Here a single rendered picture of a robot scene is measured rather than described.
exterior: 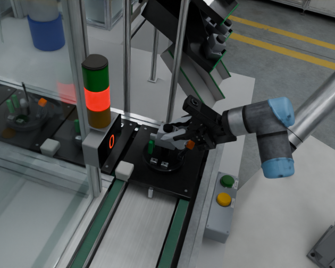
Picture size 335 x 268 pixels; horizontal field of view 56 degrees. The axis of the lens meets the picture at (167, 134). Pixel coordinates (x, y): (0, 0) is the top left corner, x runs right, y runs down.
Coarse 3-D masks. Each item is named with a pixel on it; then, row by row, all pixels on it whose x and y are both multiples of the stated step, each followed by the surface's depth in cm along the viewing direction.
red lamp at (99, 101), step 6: (108, 90) 63; (90, 96) 61; (96, 96) 61; (102, 96) 62; (108, 96) 64; (90, 102) 63; (96, 102) 62; (102, 102) 63; (108, 102) 65; (90, 108) 64; (96, 108) 64; (102, 108) 64
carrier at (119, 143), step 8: (128, 120) 112; (128, 128) 109; (120, 136) 106; (128, 136) 107; (120, 144) 104; (112, 152) 101; (120, 152) 101; (112, 160) 99; (104, 168) 96; (112, 168) 97
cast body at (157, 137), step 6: (162, 126) 93; (168, 126) 92; (174, 126) 93; (162, 132) 91; (168, 132) 91; (150, 138) 96; (156, 138) 93; (156, 144) 95; (162, 144) 94; (168, 144) 93
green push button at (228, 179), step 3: (222, 177) 98; (225, 177) 98; (228, 177) 98; (231, 177) 98; (222, 180) 97; (225, 180) 97; (228, 180) 97; (231, 180) 98; (222, 183) 97; (225, 183) 97; (228, 183) 97; (231, 183) 97; (225, 186) 97; (228, 186) 97
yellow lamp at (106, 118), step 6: (108, 108) 66; (90, 114) 65; (96, 114) 65; (102, 114) 65; (108, 114) 67; (90, 120) 67; (96, 120) 66; (102, 120) 66; (108, 120) 68; (96, 126) 67; (102, 126) 67
